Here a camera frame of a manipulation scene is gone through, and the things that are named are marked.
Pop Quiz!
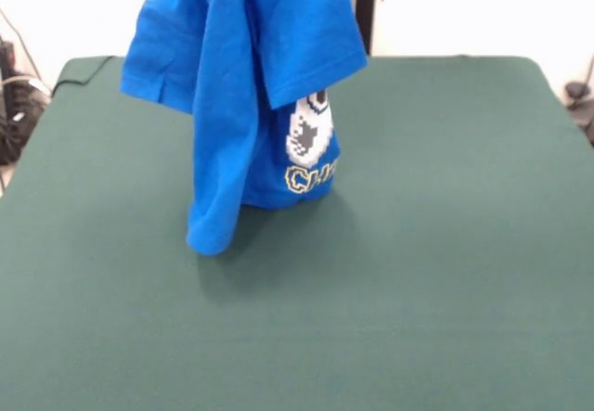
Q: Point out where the black floor stand base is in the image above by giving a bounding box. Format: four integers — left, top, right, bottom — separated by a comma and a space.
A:
563, 81, 594, 148
0, 34, 52, 167

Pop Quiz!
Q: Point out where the blue printed t-shirt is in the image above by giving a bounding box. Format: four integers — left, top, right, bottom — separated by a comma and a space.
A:
119, 0, 369, 257

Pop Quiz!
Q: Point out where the dark green table cloth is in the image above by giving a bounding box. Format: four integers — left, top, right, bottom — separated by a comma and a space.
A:
0, 55, 594, 411

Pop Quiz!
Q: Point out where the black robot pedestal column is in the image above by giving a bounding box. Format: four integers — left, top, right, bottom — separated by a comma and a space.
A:
341, 0, 385, 58

